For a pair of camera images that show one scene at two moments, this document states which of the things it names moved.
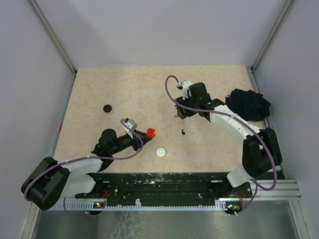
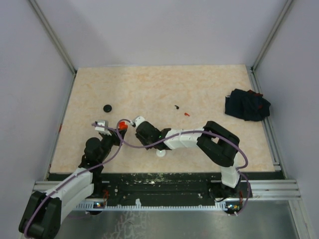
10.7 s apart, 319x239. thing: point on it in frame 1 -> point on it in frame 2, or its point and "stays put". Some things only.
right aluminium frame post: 288,5 stays put
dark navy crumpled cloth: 248,104 stays put
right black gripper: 182,112 -> 140,138
